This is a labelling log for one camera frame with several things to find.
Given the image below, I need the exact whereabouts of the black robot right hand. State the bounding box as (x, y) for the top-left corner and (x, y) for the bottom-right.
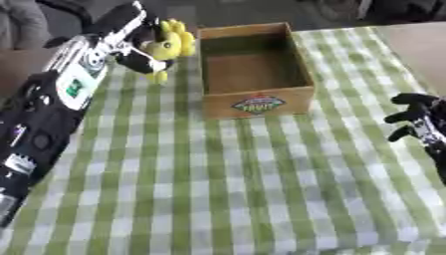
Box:
(383, 93), (446, 187)

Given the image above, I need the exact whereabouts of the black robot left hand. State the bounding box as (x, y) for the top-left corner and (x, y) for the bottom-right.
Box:
(82, 0), (178, 76)

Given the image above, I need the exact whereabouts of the yellow soft toy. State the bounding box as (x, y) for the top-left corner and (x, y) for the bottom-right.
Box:
(140, 18), (199, 86)

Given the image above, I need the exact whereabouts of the tan cardboard box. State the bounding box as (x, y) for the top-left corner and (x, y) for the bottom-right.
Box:
(195, 21), (318, 121)

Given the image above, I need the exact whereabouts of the person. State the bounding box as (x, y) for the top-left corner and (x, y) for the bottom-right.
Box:
(0, 0), (55, 52)

